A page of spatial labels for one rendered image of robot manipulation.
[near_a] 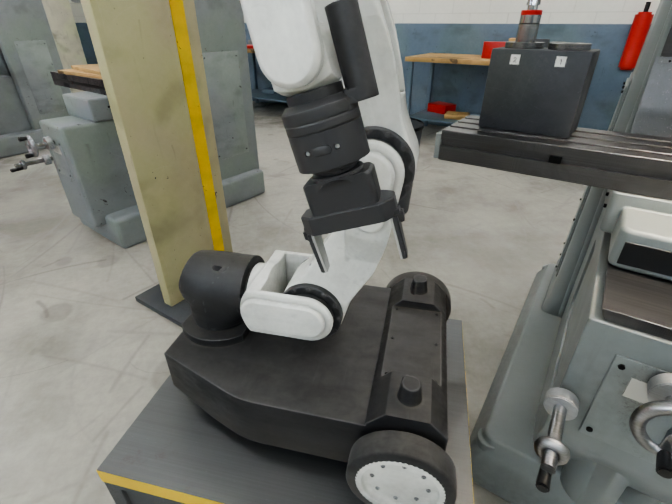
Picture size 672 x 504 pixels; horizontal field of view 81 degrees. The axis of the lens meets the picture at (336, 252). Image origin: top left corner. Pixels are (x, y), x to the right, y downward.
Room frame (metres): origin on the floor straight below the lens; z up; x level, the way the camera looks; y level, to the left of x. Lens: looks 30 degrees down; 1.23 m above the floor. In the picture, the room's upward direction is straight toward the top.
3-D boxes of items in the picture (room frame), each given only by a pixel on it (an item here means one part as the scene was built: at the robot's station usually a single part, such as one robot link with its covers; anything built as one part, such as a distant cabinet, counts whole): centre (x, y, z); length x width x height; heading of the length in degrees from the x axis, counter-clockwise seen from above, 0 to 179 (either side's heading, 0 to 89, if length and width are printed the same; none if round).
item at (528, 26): (1.09, -0.47, 1.21); 0.05 x 0.05 x 0.06
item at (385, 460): (0.42, -0.12, 0.50); 0.20 x 0.05 x 0.20; 77
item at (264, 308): (0.74, 0.09, 0.68); 0.21 x 0.20 x 0.13; 77
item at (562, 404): (0.46, -0.41, 0.56); 0.22 x 0.06 x 0.06; 146
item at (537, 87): (1.06, -0.51, 1.08); 0.22 x 0.12 x 0.20; 53
